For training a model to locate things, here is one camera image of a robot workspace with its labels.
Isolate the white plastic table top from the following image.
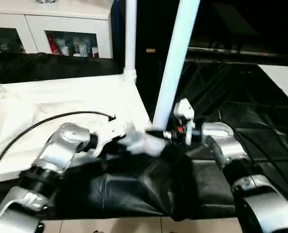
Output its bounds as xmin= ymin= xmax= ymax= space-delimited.
xmin=0 ymin=74 xmax=167 ymax=184

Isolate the black work mat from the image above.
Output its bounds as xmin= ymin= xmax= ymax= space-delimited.
xmin=0 ymin=50 xmax=288 ymax=222

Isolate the black case with gold label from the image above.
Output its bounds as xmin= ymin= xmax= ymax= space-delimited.
xmin=111 ymin=0 xmax=189 ymax=69

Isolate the dark metal rod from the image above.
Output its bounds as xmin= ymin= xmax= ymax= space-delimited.
xmin=187 ymin=47 xmax=288 ymax=59

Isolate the white flat board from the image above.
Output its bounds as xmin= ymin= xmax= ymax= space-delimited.
xmin=256 ymin=64 xmax=288 ymax=108

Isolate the white glass-door cabinet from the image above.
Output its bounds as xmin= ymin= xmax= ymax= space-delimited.
xmin=0 ymin=0 xmax=113 ymax=59

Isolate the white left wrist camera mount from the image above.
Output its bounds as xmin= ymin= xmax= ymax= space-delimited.
xmin=92 ymin=120 xmax=126 ymax=158

